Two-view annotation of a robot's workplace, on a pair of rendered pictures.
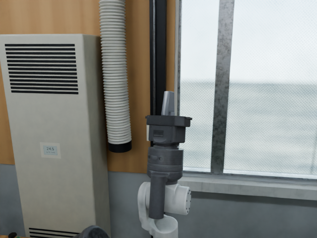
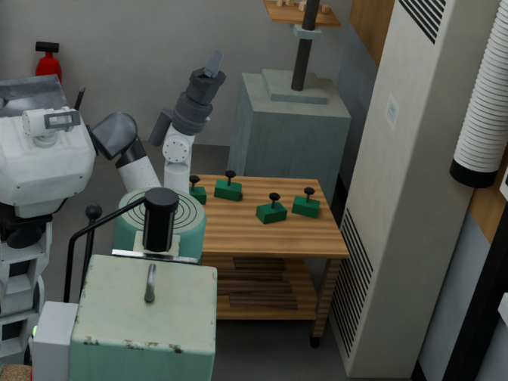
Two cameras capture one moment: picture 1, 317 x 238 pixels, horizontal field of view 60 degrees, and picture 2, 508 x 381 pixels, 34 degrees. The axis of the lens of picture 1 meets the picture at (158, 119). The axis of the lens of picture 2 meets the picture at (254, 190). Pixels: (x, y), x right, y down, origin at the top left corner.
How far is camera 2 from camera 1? 1.92 m
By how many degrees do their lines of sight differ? 64
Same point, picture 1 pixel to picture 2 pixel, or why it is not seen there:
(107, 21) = not seen: outside the picture
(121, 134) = (467, 149)
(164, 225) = (175, 167)
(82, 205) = (382, 220)
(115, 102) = (480, 89)
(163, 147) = (185, 95)
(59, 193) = (376, 183)
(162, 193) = (158, 125)
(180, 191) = (171, 137)
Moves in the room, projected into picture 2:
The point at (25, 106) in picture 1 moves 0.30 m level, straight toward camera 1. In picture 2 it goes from (399, 29) to (346, 41)
